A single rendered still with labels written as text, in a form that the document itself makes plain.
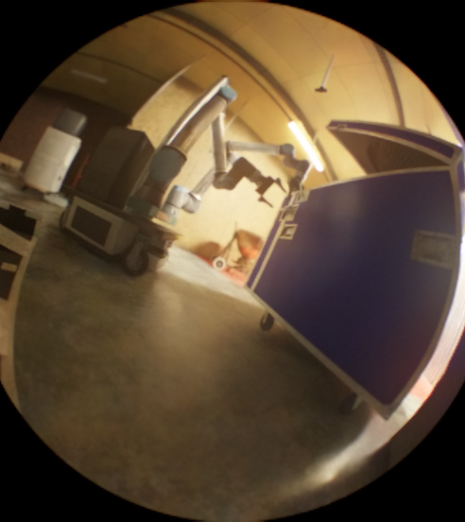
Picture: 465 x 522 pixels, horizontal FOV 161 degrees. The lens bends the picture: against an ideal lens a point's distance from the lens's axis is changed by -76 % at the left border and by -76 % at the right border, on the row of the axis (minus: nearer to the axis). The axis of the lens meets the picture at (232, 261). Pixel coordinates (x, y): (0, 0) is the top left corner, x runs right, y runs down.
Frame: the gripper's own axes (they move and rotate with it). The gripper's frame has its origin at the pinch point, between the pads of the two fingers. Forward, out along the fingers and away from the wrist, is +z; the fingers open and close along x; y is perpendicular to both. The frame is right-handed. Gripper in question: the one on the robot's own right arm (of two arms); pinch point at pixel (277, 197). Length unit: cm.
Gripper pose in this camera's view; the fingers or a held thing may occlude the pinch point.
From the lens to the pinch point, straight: 107.7
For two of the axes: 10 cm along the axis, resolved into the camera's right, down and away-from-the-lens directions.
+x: -6.5, 7.1, 2.6
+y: -1.0, -4.2, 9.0
